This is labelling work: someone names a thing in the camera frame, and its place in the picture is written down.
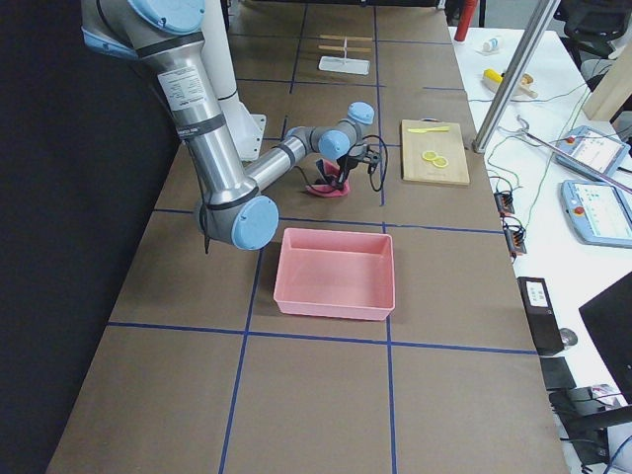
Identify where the white small bottle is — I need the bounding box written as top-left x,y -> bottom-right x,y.
475,35 -> 506,55

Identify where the black camera cable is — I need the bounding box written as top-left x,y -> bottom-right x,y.
362,134 -> 389,194

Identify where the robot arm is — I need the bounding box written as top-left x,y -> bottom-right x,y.
81,1 -> 381,250

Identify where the black power box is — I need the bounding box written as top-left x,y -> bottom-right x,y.
516,276 -> 564,356

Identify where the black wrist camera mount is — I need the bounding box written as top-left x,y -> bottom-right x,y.
352,144 -> 382,175

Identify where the pink microfiber cloth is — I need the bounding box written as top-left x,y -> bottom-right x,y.
305,159 -> 351,198

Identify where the pink plastic bin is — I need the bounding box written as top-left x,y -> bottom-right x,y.
274,228 -> 396,321

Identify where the silver aluminium post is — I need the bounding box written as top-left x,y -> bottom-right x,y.
472,0 -> 560,154

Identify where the red terminal block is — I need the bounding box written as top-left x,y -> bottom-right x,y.
494,189 -> 514,216
502,216 -> 527,259

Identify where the lemon slice upper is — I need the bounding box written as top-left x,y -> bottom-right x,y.
422,150 -> 438,162

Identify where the far teach pendant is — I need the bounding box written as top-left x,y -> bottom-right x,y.
555,125 -> 630,181

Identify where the near red terminal block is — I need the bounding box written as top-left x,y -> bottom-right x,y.
502,216 -> 527,259

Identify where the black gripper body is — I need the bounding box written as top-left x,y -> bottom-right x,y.
337,154 -> 360,181

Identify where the white towel rack stand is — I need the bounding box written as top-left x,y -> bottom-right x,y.
318,35 -> 372,76

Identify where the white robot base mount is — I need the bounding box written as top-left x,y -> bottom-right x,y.
201,0 -> 267,161

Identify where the yellow plastic knife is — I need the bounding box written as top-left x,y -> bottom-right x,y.
406,125 -> 450,134

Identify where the black monitor corner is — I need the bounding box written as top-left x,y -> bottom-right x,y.
579,274 -> 632,402

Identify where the wooden cutting board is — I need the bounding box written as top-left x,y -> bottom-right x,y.
401,119 -> 470,186

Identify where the near teach pendant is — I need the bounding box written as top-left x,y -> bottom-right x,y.
560,180 -> 631,249

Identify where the teach pendant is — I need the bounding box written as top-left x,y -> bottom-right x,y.
555,125 -> 630,181
560,180 -> 631,249

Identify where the far red terminal block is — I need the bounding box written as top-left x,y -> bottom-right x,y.
494,189 -> 514,216

